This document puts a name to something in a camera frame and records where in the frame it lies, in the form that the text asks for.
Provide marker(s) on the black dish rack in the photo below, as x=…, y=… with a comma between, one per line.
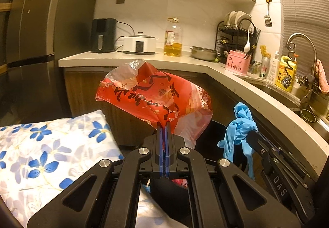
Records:
x=231, y=35

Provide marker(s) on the red white printed plastic bag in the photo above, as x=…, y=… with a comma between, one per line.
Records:
x=159, y=94

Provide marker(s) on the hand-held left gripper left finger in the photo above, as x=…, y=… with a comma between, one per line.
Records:
x=161, y=156

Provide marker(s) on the grey refrigerator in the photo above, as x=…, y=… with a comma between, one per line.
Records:
x=33, y=37

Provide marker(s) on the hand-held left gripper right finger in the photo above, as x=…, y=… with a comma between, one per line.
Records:
x=167, y=156

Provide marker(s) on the white kitchen countertop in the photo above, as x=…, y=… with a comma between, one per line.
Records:
x=257, y=89

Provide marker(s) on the wooden glass door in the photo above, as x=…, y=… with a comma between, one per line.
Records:
x=5, y=6

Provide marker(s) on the cooking oil bottle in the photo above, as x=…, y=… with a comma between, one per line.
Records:
x=173, y=43

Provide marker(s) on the yellow dish soap bottle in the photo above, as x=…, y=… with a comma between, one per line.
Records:
x=285, y=68

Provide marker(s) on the pink cloth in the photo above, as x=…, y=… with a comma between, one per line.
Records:
x=322, y=76

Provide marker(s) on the dark chopsticks bundle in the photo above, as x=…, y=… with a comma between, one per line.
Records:
x=255, y=37

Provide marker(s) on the black trash bin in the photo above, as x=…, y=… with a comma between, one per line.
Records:
x=213, y=140

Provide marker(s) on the white spoon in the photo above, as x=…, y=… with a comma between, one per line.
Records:
x=247, y=46

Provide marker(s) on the pink utensil holder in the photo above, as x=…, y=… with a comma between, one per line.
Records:
x=237, y=62

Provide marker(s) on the white electric cooker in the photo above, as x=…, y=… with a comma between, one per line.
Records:
x=140, y=44

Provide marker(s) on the black air fryer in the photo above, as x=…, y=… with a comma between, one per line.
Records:
x=104, y=35

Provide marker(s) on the metal slotted spatula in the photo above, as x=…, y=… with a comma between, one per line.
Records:
x=268, y=19

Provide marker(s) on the white plastic bottle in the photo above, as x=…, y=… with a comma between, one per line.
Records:
x=273, y=68

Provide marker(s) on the steel kitchen sink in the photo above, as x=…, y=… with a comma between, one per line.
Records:
x=277, y=95

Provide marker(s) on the blue nitrile glove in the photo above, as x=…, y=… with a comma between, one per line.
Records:
x=236, y=130

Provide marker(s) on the white plate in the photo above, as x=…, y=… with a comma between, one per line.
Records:
x=244, y=17
x=230, y=17

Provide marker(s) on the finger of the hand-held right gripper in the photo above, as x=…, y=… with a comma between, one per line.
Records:
x=262, y=149
x=287, y=157

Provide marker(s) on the stainless steel pot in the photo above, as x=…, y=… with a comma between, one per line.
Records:
x=204, y=53

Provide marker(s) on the steel kitchen faucet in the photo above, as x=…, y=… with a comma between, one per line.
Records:
x=312, y=48

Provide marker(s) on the green beer can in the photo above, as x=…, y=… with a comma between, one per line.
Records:
x=264, y=68

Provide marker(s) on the floral tablecloth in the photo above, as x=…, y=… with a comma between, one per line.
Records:
x=51, y=153

